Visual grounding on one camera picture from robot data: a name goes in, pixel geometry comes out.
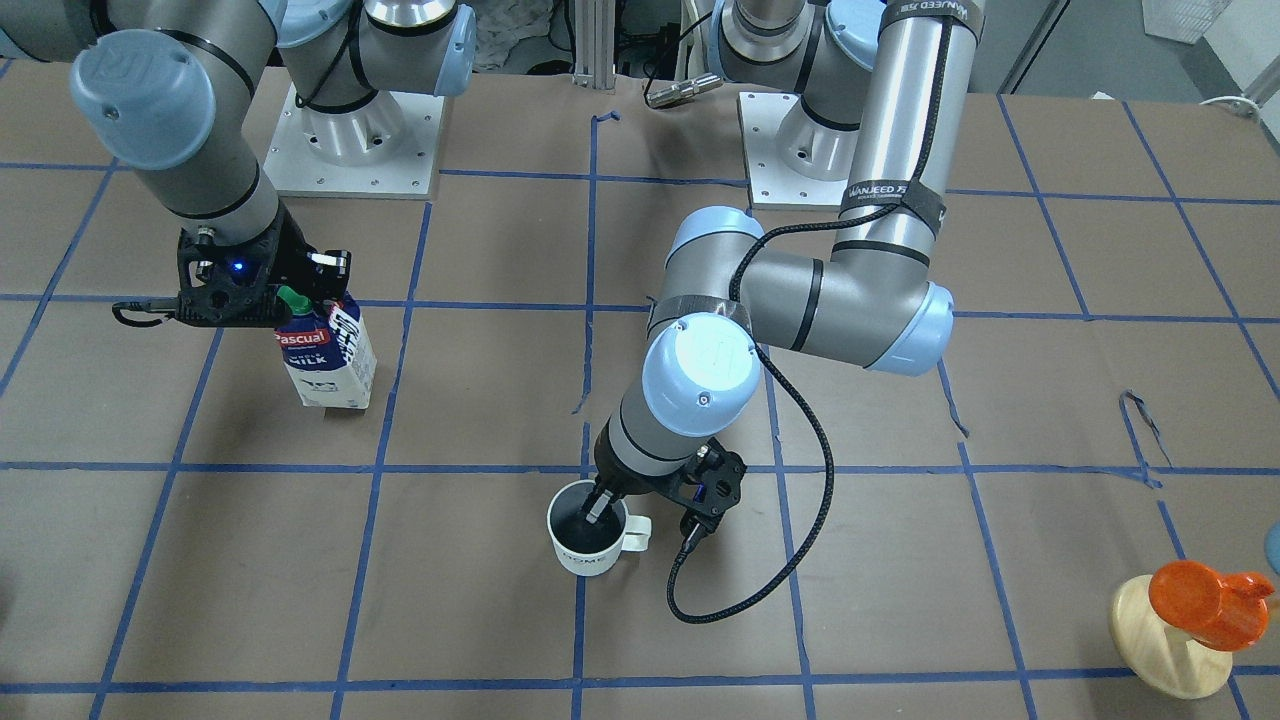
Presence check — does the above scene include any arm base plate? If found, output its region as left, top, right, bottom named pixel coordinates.
left=739, top=91, right=859, bottom=211
left=262, top=90, right=448, bottom=201

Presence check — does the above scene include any aluminium frame post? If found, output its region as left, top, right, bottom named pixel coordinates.
left=571, top=0, right=617, bottom=94

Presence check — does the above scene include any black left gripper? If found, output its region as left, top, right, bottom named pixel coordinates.
left=582, top=438, right=746, bottom=536

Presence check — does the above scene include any orange mug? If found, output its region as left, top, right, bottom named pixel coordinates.
left=1148, top=560, right=1276, bottom=652

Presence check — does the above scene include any blue mug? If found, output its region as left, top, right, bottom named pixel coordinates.
left=1263, top=521, right=1280, bottom=575

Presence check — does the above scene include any blue white milk carton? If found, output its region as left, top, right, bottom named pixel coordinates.
left=274, top=286, right=378, bottom=410

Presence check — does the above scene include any white mug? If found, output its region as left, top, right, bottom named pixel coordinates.
left=547, top=480, right=652, bottom=577

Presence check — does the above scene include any wooden mug tree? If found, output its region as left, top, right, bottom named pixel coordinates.
left=1108, top=574, right=1234, bottom=700

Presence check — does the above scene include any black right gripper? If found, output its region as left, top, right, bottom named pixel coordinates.
left=175, top=222, right=332, bottom=328

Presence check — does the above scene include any black braided cable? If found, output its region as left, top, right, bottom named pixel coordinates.
left=666, top=20, right=951, bottom=623

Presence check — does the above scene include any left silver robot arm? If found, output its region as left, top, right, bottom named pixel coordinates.
left=577, top=1, right=987, bottom=527

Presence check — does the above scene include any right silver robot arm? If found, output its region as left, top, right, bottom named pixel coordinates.
left=3, top=1, right=477, bottom=328

